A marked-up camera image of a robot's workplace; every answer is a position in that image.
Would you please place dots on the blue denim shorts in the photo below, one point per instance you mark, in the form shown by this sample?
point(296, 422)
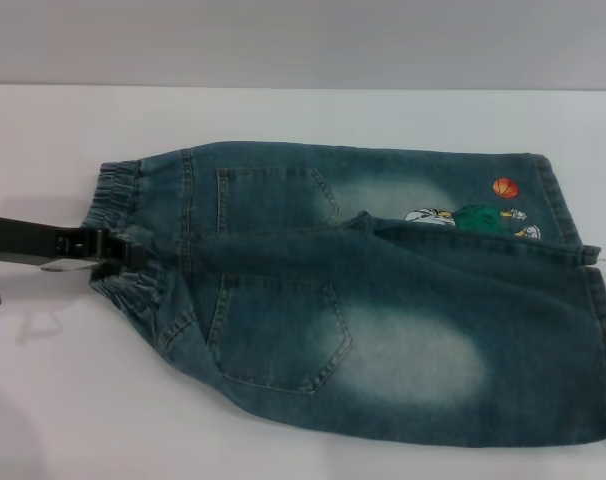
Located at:
point(383, 300)

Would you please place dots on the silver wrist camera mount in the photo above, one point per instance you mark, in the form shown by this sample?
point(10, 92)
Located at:
point(63, 265)

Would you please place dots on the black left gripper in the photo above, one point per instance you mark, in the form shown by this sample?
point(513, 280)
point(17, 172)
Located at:
point(13, 239)

